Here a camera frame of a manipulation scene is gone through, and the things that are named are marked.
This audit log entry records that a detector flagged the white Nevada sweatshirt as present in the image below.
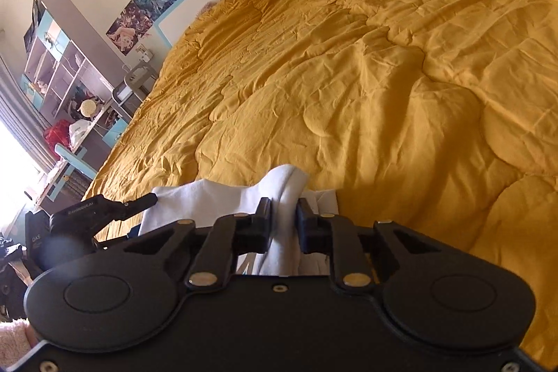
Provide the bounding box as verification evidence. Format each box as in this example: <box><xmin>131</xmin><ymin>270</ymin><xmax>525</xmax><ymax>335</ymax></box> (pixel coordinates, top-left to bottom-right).
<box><xmin>139</xmin><ymin>164</ymin><xmax>339</xmax><ymax>276</ymax></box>

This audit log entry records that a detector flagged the light blue desk chair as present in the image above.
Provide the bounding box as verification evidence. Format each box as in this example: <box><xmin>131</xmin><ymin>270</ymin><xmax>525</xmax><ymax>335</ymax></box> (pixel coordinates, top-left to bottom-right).
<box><xmin>55</xmin><ymin>143</ymin><xmax>97</xmax><ymax>179</ymax></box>

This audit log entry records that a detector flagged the red bag on desk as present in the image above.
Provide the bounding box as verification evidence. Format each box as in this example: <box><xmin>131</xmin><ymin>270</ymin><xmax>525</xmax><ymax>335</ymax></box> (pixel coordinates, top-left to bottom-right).
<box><xmin>43</xmin><ymin>119</ymin><xmax>71</xmax><ymax>159</ymax></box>

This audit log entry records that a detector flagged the grey window curtain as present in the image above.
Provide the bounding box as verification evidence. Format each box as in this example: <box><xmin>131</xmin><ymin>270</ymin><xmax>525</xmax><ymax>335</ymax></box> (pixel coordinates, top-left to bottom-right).
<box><xmin>0</xmin><ymin>59</ymin><xmax>57</xmax><ymax>173</ymax></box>

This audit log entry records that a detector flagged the grey blue shelf desk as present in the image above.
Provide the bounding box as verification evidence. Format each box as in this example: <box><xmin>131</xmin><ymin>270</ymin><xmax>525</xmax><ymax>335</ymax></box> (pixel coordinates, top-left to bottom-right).
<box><xmin>19</xmin><ymin>0</ymin><xmax>135</xmax><ymax>212</ymax></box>

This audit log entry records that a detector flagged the grey bedside cart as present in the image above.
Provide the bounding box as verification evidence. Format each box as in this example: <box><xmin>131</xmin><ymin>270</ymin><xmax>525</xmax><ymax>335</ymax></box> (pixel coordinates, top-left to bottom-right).
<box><xmin>112</xmin><ymin>62</ymin><xmax>159</xmax><ymax>116</ymax></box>

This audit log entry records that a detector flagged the mustard yellow quilt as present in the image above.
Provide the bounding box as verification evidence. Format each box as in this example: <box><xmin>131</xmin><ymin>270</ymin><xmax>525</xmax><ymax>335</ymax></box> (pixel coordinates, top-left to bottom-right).
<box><xmin>88</xmin><ymin>0</ymin><xmax>557</xmax><ymax>368</ymax></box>

